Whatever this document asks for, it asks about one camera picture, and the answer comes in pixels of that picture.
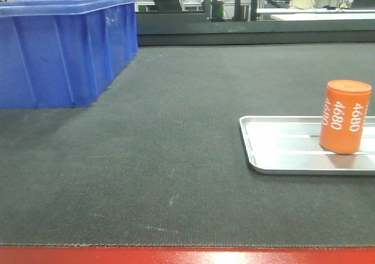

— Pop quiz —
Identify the orange cylindrical capacitor 4680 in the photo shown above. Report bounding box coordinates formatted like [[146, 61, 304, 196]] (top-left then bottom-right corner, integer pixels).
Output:
[[319, 80, 372, 155]]

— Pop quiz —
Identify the black conveyor belt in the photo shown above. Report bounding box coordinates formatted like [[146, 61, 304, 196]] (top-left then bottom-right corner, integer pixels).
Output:
[[1, 43, 374, 247]]

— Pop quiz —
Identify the blue plastic crate on conveyor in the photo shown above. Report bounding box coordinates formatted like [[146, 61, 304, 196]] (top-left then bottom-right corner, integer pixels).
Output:
[[1, 0, 138, 109]]

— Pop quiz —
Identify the red conveyor edge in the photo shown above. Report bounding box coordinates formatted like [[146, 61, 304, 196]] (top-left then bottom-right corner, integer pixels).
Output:
[[1, 246, 374, 263]]

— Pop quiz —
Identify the silver metal tray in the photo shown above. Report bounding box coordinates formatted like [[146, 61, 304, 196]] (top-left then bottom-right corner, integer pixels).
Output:
[[239, 116, 374, 176]]

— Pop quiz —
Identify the white background table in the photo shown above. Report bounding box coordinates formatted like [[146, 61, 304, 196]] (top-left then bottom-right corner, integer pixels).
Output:
[[257, 8, 374, 21]]

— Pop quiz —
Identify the black conveyor rear rail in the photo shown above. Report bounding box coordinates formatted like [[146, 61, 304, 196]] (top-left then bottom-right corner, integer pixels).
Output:
[[137, 12, 374, 46]]

